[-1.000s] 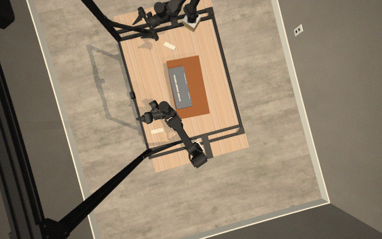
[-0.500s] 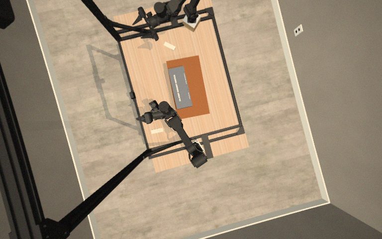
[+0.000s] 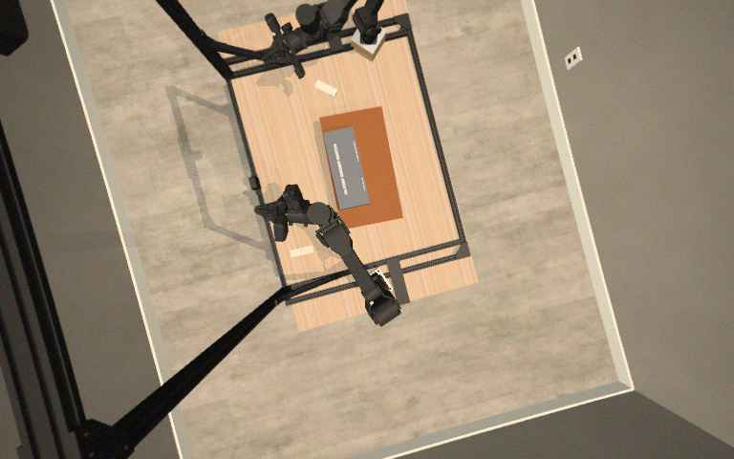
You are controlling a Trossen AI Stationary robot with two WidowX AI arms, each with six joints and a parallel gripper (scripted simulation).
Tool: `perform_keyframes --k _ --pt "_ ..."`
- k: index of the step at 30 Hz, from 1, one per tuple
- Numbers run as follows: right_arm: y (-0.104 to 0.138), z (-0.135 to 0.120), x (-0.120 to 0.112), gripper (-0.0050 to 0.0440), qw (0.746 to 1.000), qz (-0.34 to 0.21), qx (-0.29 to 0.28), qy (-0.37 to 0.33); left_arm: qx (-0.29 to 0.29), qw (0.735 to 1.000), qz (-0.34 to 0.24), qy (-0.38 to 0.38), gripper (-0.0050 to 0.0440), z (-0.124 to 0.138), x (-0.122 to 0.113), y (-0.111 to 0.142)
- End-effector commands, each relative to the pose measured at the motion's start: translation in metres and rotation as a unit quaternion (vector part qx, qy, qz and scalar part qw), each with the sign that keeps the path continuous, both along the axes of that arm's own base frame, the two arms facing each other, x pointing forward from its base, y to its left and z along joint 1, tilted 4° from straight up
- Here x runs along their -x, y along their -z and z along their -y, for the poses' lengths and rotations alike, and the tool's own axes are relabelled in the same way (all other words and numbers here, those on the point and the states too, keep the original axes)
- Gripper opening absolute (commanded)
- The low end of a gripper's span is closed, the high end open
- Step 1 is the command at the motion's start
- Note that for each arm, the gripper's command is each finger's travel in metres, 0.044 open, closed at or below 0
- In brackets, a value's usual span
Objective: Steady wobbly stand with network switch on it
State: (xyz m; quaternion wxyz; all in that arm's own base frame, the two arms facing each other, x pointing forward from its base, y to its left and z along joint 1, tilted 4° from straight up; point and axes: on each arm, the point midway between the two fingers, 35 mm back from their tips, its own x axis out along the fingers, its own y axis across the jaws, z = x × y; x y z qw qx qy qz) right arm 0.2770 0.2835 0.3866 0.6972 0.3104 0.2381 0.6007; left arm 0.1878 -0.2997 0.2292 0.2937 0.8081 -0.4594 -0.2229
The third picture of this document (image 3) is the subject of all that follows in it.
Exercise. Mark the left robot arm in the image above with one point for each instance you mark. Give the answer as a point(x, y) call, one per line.
point(336, 13)

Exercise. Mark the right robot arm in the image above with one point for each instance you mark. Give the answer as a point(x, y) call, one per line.
point(336, 237)

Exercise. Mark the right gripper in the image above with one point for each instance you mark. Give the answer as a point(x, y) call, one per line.
point(275, 213)

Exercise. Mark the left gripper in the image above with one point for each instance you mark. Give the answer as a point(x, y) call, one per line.
point(296, 41)

